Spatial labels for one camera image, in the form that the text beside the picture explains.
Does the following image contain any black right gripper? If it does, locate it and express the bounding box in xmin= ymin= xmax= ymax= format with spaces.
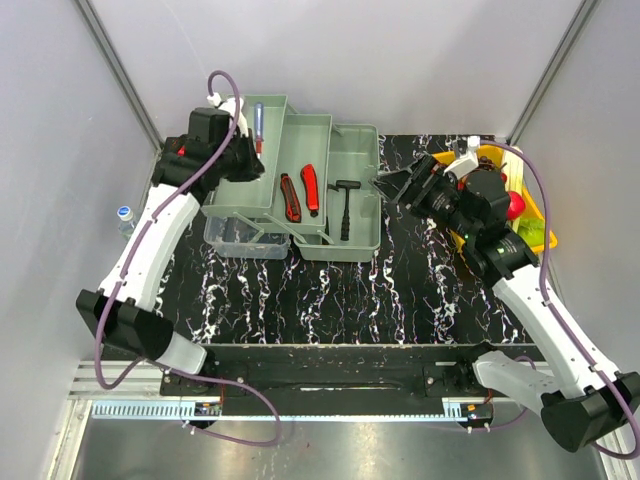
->
xmin=369 ymin=153 xmax=478 ymax=241

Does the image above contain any small hammer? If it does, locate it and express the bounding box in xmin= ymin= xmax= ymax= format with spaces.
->
xmin=328 ymin=180 xmax=362 ymax=241

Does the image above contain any blue handled screwdriver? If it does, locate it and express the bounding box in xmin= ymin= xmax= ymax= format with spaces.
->
xmin=254 ymin=102 xmax=264 ymax=157

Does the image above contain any red utility knife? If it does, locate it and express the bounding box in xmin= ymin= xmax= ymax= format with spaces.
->
xmin=280 ymin=173 xmax=302 ymax=223
xmin=300 ymin=164 xmax=320 ymax=217

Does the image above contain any translucent green tool box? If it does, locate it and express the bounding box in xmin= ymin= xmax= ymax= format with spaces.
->
xmin=202 ymin=95 xmax=382 ymax=263

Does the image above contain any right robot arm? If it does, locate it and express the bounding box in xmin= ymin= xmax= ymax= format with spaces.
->
xmin=372 ymin=156 xmax=639 ymax=452

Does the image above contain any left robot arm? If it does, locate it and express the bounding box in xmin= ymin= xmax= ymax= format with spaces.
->
xmin=76 ymin=98 xmax=265 ymax=395

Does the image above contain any dark purple grape bunch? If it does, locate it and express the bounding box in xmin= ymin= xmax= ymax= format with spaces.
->
xmin=478 ymin=156 xmax=502 ymax=171

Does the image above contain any yellow plastic fruit tray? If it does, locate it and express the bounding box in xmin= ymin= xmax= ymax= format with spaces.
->
xmin=432 ymin=144 xmax=559 ymax=266

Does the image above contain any black marble pattern mat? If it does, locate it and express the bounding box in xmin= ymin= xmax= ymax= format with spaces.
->
xmin=99 ymin=133 xmax=559 ymax=347

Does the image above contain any white corn cob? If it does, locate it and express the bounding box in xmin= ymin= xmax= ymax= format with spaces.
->
xmin=501 ymin=150 xmax=524 ymax=194

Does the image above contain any clear water bottle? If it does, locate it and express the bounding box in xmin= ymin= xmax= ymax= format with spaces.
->
xmin=117 ymin=206 xmax=137 ymax=239

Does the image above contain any green pepper toy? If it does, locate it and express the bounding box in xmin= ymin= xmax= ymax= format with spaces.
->
xmin=517 ymin=218 xmax=545 ymax=249

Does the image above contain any aluminium frame post left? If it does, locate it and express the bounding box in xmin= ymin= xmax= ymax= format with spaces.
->
xmin=72 ymin=0 xmax=163 ymax=151

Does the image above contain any aluminium frame post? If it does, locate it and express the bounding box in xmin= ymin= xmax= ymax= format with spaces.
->
xmin=72 ymin=0 xmax=163 ymax=151
xmin=506 ymin=0 xmax=601 ymax=145

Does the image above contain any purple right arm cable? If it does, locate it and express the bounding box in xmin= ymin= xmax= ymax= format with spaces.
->
xmin=469 ymin=139 xmax=640 ymax=460

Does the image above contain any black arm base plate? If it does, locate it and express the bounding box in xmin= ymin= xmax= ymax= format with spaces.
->
xmin=160 ymin=345 xmax=490 ymax=421

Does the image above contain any aluminium frame post right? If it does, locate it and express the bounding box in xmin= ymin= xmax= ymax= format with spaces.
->
xmin=506 ymin=0 xmax=601 ymax=145

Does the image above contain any aluminium front rail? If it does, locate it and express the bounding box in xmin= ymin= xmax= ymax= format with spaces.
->
xmin=68 ymin=360 xmax=612 ymax=421

